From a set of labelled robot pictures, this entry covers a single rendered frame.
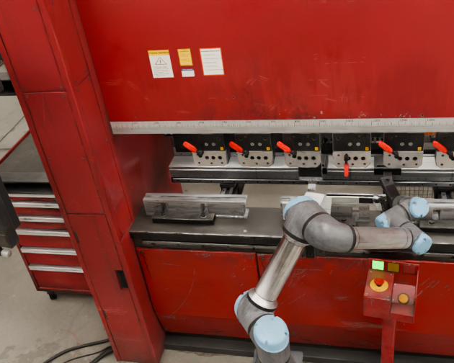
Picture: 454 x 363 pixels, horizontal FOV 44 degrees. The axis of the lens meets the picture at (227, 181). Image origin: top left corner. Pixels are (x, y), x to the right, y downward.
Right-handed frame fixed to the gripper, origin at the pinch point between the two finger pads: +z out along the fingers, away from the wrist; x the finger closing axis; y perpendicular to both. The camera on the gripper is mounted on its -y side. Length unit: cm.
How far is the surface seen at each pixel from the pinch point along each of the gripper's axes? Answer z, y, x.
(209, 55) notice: -9, -74, -56
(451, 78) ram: -41, -41, 20
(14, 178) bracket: 44, -48, -146
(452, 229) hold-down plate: -13.4, 20.3, 23.6
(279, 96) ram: -11, -51, -34
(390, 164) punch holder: -14.1, -13.4, 3.2
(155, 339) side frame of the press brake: 77, 54, -107
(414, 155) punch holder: -20.2, -15.1, 10.9
